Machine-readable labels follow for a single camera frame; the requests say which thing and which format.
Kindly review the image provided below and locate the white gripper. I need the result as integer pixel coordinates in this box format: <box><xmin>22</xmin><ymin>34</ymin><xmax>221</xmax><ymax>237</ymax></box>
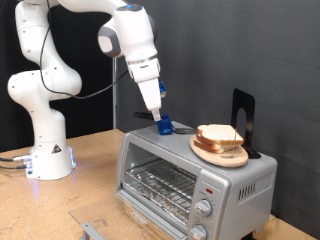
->
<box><xmin>137</xmin><ymin>78</ymin><xmax>164</xmax><ymax>122</ymax></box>

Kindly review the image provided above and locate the silver toaster oven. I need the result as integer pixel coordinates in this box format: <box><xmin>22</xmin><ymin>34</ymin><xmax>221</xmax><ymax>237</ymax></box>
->
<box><xmin>114</xmin><ymin>121</ymin><xmax>278</xmax><ymax>240</ymax></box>

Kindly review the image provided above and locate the wire oven rack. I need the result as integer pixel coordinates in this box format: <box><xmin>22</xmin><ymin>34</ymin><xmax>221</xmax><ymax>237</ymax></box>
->
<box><xmin>124</xmin><ymin>159</ymin><xmax>198</xmax><ymax>214</ymax></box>

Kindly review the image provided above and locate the glass oven door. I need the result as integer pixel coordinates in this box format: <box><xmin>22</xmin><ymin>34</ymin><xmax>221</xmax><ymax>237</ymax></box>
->
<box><xmin>68</xmin><ymin>194</ymin><xmax>191</xmax><ymax>240</ymax></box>

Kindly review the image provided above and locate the black spatula with blue block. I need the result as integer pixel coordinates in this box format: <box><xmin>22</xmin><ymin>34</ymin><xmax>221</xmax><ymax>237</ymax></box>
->
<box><xmin>133</xmin><ymin>111</ymin><xmax>198</xmax><ymax>136</ymax></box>

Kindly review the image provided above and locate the grey base cable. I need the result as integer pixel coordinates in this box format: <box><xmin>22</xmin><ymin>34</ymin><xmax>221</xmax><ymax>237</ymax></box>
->
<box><xmin>0</xmin><ymin>164</ymin><xmax>29</xmax><ymax>171</ymax></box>
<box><xmin>0</xmin><ymin>154</ymin><xmax>33</xmax><ymax>164</ymax></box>

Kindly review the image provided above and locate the black metal bookend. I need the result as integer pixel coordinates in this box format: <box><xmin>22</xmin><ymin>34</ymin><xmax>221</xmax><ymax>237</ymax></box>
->
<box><xmin>230</xmin><ymin>88</ymin><xmax>262</xmax><ymax>160</ymax></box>

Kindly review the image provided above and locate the silver oven knob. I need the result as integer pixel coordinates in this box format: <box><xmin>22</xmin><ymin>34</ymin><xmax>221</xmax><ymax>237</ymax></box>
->
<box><xmin>189</xmin><ymin>224</ymin><xmax>208</xmax><ymax>240</ymax></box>
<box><xmin>194</xmin><ymin>199</ymin><xmax>213</xmax><ymax>218</ymax></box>

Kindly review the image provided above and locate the round wooden plate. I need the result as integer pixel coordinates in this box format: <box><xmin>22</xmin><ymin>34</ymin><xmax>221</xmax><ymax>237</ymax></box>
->
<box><xmin>189</xmin><ymin>133</ymin><xmax>250</xmax><ymax>169</ymax></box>

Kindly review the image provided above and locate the vertical metal pole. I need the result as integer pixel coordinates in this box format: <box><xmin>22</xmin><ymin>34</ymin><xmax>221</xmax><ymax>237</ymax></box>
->
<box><xmin>111</xmin><ymin>56</ymin><xmax>118</xmax><ymax>130</ymax></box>

